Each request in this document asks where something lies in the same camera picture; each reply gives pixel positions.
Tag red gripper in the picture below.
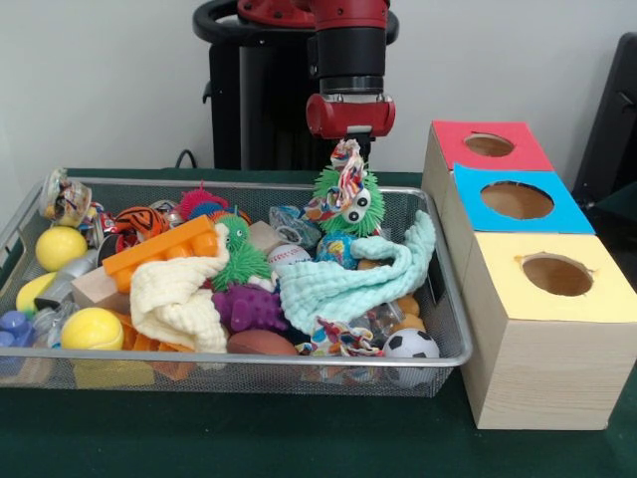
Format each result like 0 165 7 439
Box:
306 91 397 168

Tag colourful patterned cloth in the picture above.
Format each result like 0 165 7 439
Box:
301 138 372 223

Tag green puffer ball with eyes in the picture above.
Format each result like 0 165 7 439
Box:
313 166 387 235

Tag shallow mesh bin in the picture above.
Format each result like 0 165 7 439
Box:
0 167 474 399

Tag wooden box with three holes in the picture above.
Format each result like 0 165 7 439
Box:
420 119 637 432

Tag mint green cloth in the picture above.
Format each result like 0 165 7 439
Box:
278 208 438 336

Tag green spiky caterpillar toy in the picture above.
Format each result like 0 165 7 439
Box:
211 208 274 293

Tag small soccer ball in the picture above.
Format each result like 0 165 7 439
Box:
381 327 442 388

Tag purple spiky toy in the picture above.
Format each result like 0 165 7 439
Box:
211 284 290 334

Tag brown toy football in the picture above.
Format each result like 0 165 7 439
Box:
227 328 300 357

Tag orange toy brick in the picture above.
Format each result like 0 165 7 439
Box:
102 214 223 295

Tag black stand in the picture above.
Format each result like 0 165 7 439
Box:
571 32 637 210

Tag cream yellow cloth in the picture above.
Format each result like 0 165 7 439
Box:
128 223 231 355

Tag smooth yellow ball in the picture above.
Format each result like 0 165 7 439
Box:
34 226 89 273

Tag yellow tennis ball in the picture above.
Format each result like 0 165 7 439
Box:
60 307 125 351

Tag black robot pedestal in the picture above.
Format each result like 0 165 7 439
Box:
192 0 399 173

